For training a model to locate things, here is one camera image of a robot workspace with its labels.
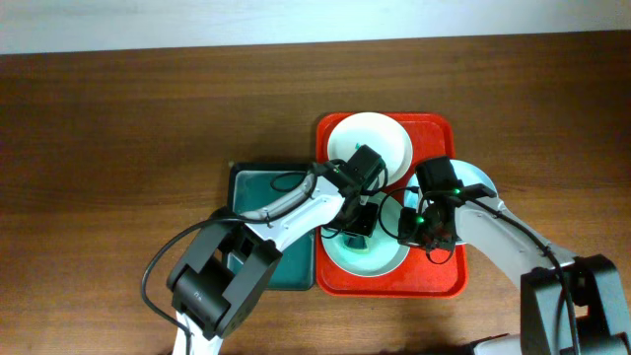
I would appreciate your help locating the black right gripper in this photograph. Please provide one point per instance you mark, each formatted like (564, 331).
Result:
(409, 236)

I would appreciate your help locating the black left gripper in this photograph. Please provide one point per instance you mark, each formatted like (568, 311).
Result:
(369, 229)

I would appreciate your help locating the yellow green sponge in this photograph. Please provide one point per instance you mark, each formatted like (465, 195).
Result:
(356, 243)

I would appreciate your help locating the pale green plate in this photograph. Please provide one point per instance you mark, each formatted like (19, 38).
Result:
(385, 254)

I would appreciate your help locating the light blue plate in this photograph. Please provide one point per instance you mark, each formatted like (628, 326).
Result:
(473, 175)

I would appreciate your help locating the white plate with green stain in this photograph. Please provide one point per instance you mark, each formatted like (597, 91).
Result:
(378, 131)

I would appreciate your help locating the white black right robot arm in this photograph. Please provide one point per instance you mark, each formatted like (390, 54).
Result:
(570, 304)

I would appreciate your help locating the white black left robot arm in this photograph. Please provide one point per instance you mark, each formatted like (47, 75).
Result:
(223, 273)

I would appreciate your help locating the red plastic tray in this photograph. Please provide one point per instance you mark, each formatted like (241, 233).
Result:
(416, 277)

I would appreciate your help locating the dark green water tray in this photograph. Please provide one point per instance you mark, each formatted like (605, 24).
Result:
(254, 185)

